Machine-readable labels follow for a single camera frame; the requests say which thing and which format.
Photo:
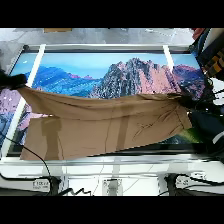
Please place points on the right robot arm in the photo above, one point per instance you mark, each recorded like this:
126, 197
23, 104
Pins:
195, 101

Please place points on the black striped garment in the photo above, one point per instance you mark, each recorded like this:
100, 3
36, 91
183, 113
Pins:
215, 60

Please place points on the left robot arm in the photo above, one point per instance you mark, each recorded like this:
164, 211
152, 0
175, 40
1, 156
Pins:
13, 81

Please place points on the dark blue garment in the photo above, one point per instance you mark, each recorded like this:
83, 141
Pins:
205, 128

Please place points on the red garment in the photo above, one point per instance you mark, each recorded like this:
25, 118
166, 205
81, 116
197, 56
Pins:
198, 32

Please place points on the brown trousers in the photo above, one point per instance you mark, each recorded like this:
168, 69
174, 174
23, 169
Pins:
100, 123

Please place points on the silver frame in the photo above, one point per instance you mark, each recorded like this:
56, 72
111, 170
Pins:
133, 165

